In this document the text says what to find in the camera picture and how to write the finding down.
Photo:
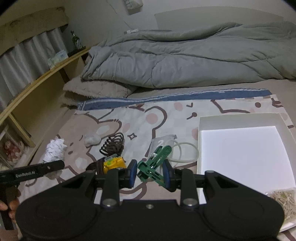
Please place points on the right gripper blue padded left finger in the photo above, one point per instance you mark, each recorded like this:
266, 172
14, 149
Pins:
128, 175

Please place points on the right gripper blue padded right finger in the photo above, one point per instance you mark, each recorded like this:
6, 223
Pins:
171, 179

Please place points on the green plastic clothes peg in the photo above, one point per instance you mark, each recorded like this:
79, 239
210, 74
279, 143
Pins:
148, 169

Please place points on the white paper ball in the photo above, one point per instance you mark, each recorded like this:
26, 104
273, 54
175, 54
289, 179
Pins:
55, 150

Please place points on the person's left hand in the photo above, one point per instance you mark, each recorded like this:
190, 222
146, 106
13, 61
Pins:
9, 204

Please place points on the cartoon bear print cloth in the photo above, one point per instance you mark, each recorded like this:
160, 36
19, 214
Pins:
141, 120

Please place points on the small white tissue wad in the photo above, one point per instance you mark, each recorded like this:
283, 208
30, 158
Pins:
92, 140

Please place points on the wooden bedside shelf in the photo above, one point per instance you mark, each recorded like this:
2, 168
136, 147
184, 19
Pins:
36, 114

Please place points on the white shallow cardboard box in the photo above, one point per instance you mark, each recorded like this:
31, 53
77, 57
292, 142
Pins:
254, 149

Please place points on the beige fleece blanket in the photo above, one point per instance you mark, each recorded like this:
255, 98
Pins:
78, 90

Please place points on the bag of rubber bands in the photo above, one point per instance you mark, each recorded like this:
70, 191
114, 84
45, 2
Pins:
286, 199

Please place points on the tissue pack on shelf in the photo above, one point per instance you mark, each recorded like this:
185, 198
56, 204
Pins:
59, 57

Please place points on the green glass bottle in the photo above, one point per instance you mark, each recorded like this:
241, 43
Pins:
76, 41

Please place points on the grey quilted duvet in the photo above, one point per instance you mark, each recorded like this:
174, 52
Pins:
215, 55

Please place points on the white headboard panel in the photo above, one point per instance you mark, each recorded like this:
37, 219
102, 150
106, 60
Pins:
191, 18

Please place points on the yellow toy with strap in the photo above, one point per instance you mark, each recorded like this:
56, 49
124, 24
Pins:
103, 165

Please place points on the white wall device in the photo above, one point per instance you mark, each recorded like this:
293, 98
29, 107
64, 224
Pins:
133, 6

